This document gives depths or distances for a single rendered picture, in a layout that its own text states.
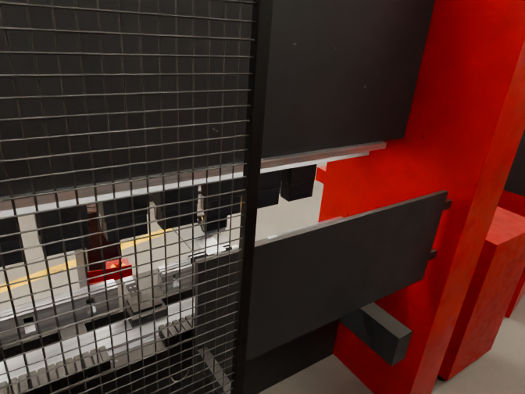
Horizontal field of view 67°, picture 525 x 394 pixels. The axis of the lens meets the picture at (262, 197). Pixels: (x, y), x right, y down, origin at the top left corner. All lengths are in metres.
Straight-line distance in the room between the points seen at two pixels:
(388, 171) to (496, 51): 0.68
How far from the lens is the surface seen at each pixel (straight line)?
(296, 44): 1.39
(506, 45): 1.73
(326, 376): 2.64
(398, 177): 2.00
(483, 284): 2.39
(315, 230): 1.26
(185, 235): 1.85
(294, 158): 1.46
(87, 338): 1.42
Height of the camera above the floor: 1.93
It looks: 24 degrees down
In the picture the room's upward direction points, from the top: 5 degrees clockwise
